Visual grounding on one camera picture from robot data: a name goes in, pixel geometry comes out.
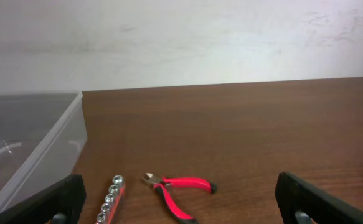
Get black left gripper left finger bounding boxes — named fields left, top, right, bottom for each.
left=0, top=174, right=87, bottom=224

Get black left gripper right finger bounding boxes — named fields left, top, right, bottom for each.
left=275, top=172, right=363, bottom=224

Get clear plastic container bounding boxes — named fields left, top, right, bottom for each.
left=0, top=91, right=87, bottom=213

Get red handled cutting pliers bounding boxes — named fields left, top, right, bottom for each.
left=142, top=172, right=218, bottom=224

